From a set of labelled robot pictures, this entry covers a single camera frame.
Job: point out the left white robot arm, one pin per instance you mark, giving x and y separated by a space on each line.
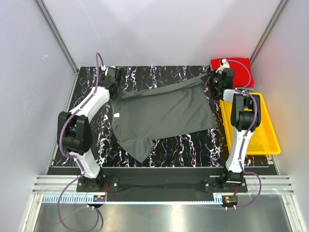
74 136

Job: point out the white slotted cable duct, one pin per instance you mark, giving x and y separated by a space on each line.
207 199

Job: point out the aluminium frame post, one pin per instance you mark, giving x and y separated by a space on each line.
56 34
269 28

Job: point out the aluminium rail profile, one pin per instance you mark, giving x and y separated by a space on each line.
271 184

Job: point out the right aluminium frame post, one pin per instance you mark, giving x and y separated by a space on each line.
269 28

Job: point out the left aluminium frame post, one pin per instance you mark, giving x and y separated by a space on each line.
56 34

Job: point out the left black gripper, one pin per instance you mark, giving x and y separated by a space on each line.
119 84

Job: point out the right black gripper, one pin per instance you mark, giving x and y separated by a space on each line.
205 78

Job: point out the grey t-shirt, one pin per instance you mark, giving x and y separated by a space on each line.
140 117

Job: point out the yellow plastic bin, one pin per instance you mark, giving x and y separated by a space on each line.
264 140

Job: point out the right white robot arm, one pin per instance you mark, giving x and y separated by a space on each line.
245 118

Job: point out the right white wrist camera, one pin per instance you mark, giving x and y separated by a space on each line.
223 65

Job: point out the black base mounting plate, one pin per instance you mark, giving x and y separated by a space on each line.
162 181

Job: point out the folded red t-shirt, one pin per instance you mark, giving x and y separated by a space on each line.
243 75

